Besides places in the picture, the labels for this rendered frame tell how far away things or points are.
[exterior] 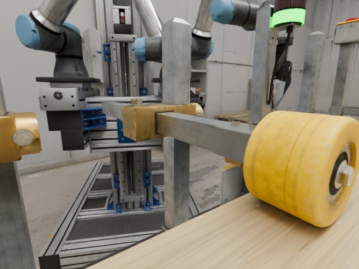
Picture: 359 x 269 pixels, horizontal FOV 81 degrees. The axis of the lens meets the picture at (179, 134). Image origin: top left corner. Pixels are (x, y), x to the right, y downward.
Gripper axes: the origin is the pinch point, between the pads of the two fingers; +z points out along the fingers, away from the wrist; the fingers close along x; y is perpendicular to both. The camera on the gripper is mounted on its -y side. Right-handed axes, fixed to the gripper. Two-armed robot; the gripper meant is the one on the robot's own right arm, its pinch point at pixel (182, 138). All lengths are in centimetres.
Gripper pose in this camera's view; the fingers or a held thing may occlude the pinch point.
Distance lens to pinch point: 72.9
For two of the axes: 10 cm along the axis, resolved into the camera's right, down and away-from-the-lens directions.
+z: -0.1, 9.7, 2.4
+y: -5.8, -2.0, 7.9
